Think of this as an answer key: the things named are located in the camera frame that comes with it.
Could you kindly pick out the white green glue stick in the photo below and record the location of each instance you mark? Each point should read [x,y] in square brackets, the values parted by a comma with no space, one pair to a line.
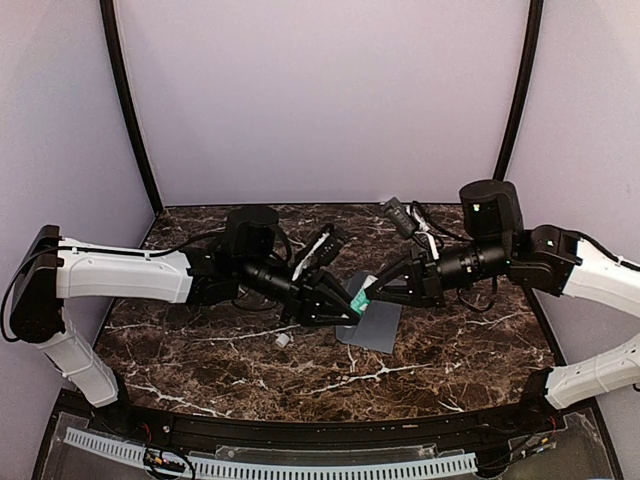
[360,301]

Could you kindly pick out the grey envelope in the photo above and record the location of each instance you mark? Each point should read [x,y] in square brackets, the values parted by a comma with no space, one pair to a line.
[378,325]

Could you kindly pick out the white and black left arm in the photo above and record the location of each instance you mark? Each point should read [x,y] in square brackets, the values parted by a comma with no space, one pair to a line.
[252,251]

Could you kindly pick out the black left frame post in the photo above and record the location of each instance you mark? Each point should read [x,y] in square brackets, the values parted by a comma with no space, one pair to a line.
[128,110]

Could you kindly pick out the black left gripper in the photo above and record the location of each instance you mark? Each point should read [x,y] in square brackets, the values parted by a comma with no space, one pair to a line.
[307,303]

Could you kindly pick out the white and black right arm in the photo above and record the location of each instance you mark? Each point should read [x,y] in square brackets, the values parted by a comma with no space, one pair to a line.
[547,258]

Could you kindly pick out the black table edge rail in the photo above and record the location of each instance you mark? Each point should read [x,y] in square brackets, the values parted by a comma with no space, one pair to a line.
[486,429]

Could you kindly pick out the grey slotted cable duct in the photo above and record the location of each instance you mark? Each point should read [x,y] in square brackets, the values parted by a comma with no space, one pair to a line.
[234,462]

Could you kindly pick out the white glue stick cap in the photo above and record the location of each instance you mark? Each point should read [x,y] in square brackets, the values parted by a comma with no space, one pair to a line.
[283,340]

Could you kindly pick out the black frame post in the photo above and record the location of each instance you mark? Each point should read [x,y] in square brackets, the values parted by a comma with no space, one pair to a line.
[128,110]
[525,68]

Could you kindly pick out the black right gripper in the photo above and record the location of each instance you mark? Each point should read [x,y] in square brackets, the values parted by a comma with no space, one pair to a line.
[430,287]

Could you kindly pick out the black right frame post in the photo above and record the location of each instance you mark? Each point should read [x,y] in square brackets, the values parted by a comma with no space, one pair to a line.
[525,68]

